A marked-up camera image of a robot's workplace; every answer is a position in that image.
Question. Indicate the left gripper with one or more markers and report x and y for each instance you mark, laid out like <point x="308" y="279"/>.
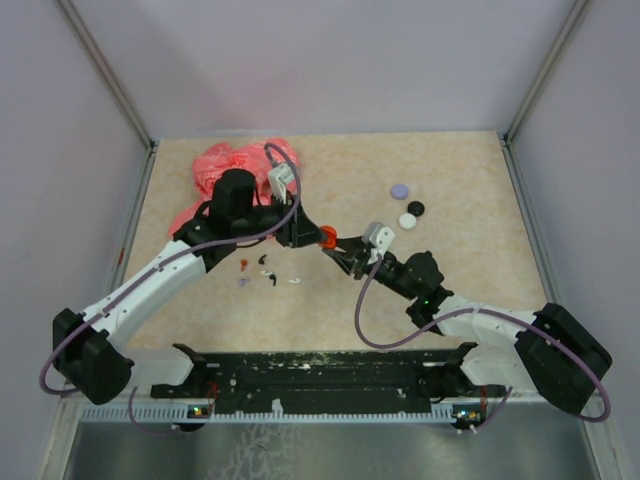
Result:
<point x="288" y="235"/>

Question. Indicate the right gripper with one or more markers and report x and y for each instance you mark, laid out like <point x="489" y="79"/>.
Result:
<point x="350" y="262"/>

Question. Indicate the orange charging case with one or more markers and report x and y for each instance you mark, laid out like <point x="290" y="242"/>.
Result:
<point x="329" y="237"/>

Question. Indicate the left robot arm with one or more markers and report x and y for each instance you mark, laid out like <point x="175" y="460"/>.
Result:
<point x="89" y="347"/>

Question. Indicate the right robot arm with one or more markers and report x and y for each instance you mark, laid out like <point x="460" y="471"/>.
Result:
<point x="547" y="351"/>

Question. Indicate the white round charging case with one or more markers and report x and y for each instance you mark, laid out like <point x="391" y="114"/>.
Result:
<point x="407" y="221"/>

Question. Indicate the purple round charging case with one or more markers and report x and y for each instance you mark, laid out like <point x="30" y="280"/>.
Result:
<point x="399" y="191"/>

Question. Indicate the black round charging case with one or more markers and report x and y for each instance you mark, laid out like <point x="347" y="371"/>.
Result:
<point x="416" y="208"/>

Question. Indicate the crumpled pink cloth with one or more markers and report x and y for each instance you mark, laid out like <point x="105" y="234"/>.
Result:
<point x="208" y="167"/>

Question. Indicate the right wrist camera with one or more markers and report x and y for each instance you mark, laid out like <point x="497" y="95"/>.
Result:
<point x="377" y="239"/>

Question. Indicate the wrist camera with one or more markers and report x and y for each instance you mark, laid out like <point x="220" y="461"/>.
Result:
<point x="377" y="239"/>
<point x="279" y="178"/>

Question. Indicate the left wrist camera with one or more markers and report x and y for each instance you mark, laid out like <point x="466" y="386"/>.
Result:
<point x="279" y="178"/>

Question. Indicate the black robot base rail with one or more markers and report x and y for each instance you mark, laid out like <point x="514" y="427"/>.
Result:
<point x="330" y="382"/>

